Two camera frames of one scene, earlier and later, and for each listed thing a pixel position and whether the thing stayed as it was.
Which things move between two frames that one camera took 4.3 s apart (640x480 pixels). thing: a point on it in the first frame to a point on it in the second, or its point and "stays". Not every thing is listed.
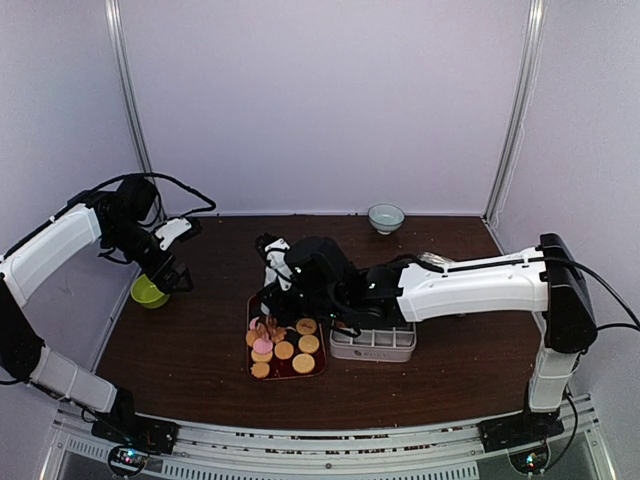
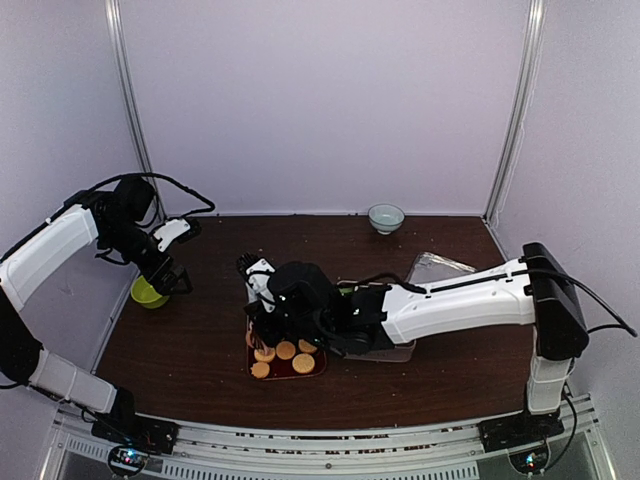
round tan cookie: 261,358 stays
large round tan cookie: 303,363 stays
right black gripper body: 287,314 to 271,336
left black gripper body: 156,274 stays
